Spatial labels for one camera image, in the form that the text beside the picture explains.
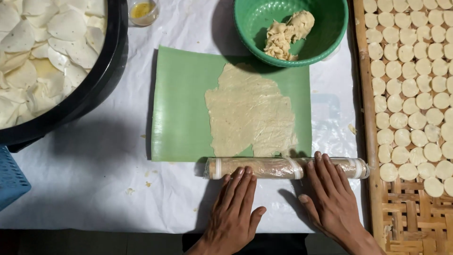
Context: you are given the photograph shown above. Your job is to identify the person's right hand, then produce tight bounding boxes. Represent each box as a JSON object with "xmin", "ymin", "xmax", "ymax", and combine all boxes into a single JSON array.
[{"xmin": 298, "ymin": 151, "xmax": 360, "ymax": 244}]

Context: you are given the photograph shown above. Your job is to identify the person's left hand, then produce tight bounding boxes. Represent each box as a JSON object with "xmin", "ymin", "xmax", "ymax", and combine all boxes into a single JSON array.
[{"xmin": 201, "ymin": 166, "xmax": 267, "ymax": 248}]

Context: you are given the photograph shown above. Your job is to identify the plastic-wrapped wooden rolling pin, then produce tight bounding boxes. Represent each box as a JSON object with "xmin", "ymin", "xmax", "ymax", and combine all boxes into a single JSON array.
[{"xmin": 203, "ymin": 157, "xmax": 371, "ymax": 180}]

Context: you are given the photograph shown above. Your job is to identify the person's dark clothing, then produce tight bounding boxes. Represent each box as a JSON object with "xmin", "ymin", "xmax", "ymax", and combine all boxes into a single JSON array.
[{"xmin": 182, "ymin": 233, "xmax": 309, "ymax": 255}]

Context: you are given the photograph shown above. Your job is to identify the woven bamboo tray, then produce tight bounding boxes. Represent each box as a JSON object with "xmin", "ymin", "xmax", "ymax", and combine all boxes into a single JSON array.
[{"xmin": 353, "ymin": 0, "xmax": 453, "ymax": 255}]

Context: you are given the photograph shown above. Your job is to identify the flattened beige dough sheet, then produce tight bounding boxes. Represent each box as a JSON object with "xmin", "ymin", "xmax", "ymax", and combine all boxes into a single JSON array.
[{"xmin": 204, "ymin": 63, "xmax": 298, "ymax": 158}]

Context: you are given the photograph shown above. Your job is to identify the green banana leaf sheet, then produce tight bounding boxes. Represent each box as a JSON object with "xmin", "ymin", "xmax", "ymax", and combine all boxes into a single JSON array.
[{"xmin": 151, "ymin": 45, "xmax": 313, "ymax": 163}]

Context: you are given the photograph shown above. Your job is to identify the rows of round dough discs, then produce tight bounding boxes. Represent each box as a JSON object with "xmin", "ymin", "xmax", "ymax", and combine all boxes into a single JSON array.
[{"xmin": 363, "ymin": 0, "xmax": 453, "ymax": 198}]

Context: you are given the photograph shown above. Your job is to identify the white plastic table cover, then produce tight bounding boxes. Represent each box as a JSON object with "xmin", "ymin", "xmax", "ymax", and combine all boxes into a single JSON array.
[{"xmin": 0, "ymin": 0, "xmax": 371, "ymax": 235}]

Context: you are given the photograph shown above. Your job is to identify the green plastic bowl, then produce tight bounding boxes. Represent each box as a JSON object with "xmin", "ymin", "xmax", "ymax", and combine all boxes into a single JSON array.
[{"xmin": 232, "ymin": 0, "xmax": 349, "ymax": 68}]

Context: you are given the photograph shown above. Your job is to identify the lump of beige dough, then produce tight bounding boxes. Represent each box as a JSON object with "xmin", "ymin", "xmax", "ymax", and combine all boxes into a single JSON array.
[{"xmin": 263, "ymin": 10, "xmax": 315, "ymax": 62}]

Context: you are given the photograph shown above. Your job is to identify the black round basin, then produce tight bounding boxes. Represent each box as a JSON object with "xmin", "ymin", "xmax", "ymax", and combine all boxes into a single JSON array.
[{"xmin": 0, "ymin": 0, "xmax": 129, "ymax": 148}]

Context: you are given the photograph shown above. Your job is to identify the blue plastic basket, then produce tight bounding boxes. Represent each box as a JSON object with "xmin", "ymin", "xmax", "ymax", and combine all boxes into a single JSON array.
[{"xmin": 0, "ymin": 145, "xmax": 32, "ymax": 212}]

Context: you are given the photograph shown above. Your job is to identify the small glass of yellow oil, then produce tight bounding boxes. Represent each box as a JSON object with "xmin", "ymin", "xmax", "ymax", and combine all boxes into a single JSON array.
[{"xmin": 128, "ymin": 0, "xmax": 161, "ymax": 27}]

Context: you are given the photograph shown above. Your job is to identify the pile of thin white crackers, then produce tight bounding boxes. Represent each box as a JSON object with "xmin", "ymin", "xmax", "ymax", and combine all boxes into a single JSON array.
[{"xmin": 0, "ymin": 0, "xmax": 107, "ymax": 130}]

